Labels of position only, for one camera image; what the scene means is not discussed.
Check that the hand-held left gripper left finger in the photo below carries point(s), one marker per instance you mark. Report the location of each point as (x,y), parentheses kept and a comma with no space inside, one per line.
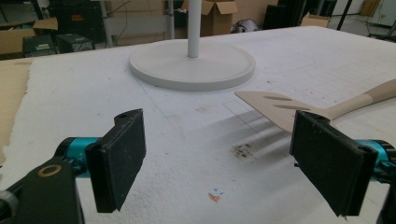
(118,161)

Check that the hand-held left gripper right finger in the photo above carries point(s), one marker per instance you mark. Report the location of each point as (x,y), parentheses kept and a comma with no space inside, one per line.
(330,165)

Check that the beige slotted spatula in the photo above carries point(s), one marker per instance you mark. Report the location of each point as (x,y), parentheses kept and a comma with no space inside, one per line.
(280,107)

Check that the white foam table cover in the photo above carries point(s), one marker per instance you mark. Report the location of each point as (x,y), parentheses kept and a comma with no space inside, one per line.
(199,130)

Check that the pile of brown crumbs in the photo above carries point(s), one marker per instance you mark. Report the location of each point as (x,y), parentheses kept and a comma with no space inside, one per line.
(242,150)

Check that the white round stand base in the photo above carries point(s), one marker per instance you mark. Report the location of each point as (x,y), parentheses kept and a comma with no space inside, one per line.
(192,65)

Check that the small black box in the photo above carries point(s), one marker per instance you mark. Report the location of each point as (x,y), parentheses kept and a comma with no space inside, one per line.
(39,46)

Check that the small cardboard box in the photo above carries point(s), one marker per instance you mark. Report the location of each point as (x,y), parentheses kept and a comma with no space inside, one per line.
(315,21)

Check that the black equipment case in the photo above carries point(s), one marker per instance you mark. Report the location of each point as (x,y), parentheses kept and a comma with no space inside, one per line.
(76,18)

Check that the grey metal stand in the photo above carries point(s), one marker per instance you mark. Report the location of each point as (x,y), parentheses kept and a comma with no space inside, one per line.
(169,18)

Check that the white stand pole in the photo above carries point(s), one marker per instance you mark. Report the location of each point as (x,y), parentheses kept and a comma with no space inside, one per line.
(193,28)

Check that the flat cardboard box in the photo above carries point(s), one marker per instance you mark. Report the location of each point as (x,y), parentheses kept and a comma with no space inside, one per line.
(18,37)

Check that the open cardboard box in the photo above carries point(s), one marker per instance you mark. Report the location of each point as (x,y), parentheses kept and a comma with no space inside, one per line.
(218,17)

